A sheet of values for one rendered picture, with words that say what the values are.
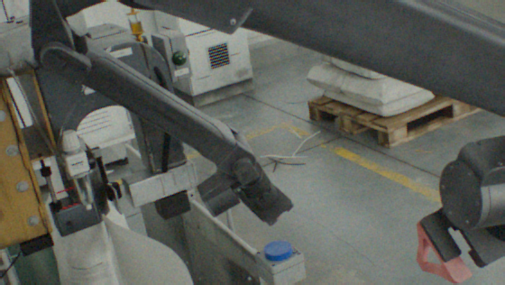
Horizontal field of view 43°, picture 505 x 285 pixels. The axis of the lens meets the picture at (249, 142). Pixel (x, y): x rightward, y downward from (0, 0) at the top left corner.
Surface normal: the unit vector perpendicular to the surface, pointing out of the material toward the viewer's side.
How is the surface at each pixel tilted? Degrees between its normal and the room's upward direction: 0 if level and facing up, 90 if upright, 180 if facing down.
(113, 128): 90
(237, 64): 90
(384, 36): 110
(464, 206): 81
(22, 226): 90
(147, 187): 90
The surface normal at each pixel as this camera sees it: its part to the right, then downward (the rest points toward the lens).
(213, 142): 0.18, 0.42
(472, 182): -0.95, 0.11
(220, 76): 0.47, 0.25
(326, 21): 0.27, 0.62
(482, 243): 0.21, -0.46
